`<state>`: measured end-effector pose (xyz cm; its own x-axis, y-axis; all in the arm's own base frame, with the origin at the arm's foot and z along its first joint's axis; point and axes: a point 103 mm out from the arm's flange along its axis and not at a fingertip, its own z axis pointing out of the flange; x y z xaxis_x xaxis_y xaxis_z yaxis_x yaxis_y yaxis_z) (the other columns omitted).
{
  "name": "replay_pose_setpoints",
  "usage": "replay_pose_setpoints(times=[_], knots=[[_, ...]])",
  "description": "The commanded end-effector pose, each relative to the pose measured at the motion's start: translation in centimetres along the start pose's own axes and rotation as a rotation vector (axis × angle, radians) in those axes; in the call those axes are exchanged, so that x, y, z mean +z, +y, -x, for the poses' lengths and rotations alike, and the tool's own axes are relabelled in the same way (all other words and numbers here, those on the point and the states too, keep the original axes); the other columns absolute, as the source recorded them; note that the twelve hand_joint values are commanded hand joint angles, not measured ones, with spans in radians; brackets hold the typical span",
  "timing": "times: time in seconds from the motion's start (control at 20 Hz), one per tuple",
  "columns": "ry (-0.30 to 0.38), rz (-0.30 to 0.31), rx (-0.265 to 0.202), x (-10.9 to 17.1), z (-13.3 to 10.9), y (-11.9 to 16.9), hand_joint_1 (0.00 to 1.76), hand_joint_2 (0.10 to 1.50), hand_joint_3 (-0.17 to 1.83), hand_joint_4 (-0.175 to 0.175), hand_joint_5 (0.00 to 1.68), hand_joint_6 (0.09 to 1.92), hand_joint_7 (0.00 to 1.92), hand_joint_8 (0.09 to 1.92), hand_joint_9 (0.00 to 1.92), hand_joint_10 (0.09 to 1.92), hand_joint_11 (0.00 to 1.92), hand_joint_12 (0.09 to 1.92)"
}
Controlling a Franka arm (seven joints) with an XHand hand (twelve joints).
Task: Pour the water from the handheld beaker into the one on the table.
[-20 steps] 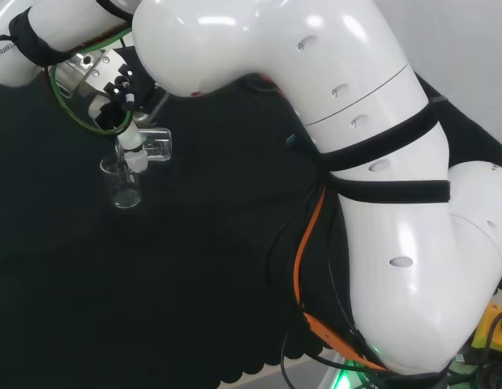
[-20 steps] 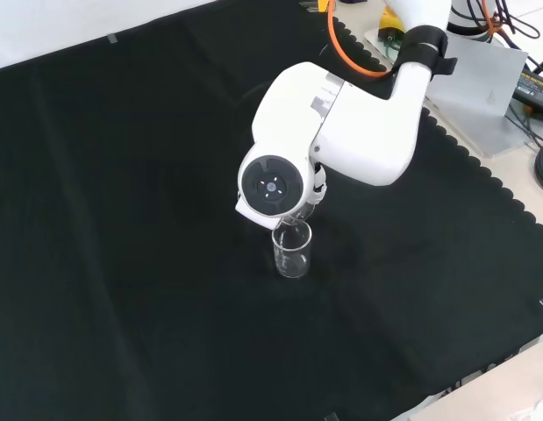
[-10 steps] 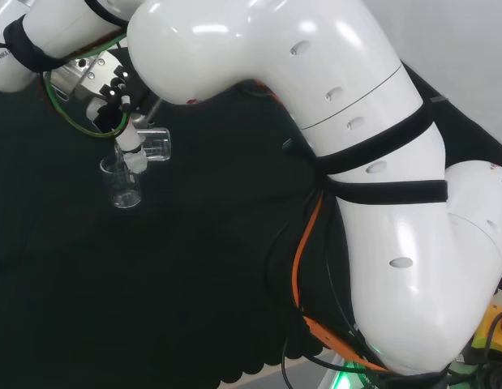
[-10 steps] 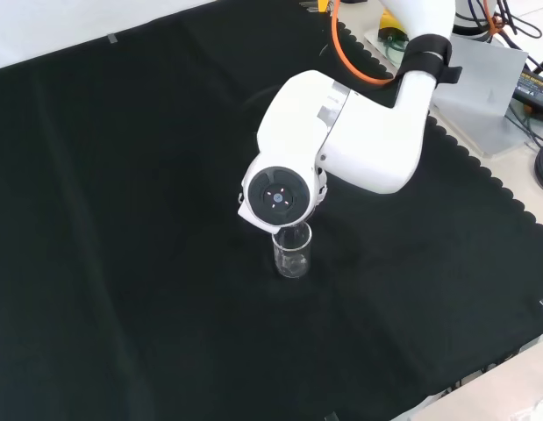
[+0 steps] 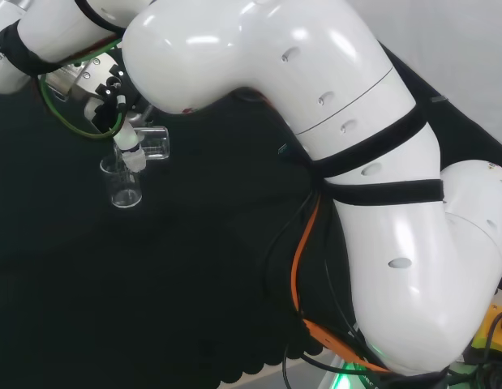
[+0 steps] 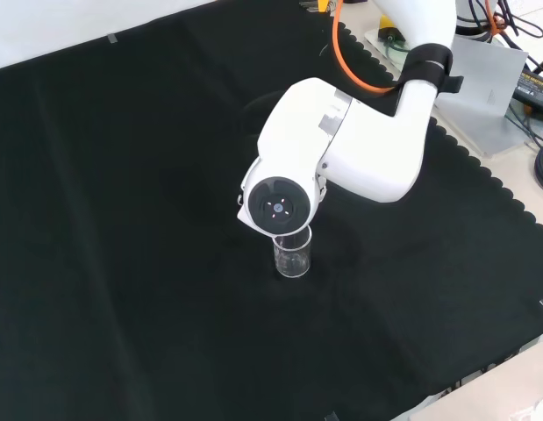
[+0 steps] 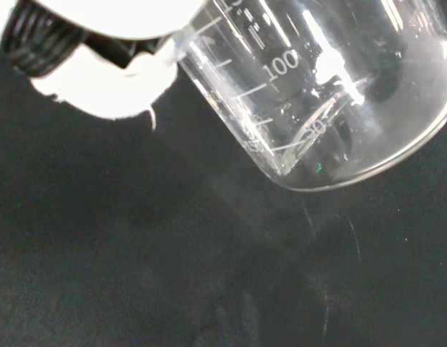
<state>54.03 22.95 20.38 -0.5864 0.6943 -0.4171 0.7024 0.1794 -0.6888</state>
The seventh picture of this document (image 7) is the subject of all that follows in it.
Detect black bench cloth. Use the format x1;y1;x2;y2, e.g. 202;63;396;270
0;28;447;347

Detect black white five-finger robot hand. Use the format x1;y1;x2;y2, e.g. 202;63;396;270
0;0;214;121

